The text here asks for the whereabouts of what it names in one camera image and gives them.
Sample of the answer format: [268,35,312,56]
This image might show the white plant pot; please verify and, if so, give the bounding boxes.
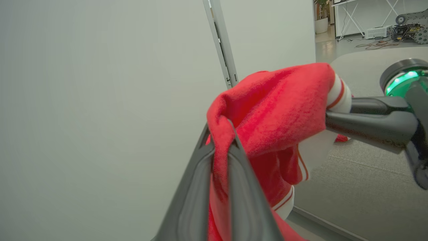
[314,17,329,34]

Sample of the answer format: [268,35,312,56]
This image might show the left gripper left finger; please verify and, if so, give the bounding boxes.
[155,126,214,241]

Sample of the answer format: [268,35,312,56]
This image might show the orange cable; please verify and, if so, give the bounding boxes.
[355,39,400,50]

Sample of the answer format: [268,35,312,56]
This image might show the green potted plant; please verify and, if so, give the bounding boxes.
[314,0,332,19]

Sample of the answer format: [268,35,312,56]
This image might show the grey partition post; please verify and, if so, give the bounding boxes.
[203,0,239,89]

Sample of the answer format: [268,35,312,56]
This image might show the white folding table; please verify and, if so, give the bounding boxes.
[332,0,428,41]

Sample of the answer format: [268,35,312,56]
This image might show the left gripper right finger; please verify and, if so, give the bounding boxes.
[227,122,285,241]

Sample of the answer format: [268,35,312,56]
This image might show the grey fabric sofa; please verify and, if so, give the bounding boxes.
[294,47,428,241]

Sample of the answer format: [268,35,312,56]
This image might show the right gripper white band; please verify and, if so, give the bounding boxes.
[326,80,428,189]

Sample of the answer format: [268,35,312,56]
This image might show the red garment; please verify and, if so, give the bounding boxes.
[206,63,353,241]

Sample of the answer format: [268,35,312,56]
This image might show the white electronics box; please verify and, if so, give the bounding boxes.
[364,25,392,40]

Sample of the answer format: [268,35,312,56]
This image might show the tracked robot vehicle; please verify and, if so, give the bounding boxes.
[391,9,428,45]

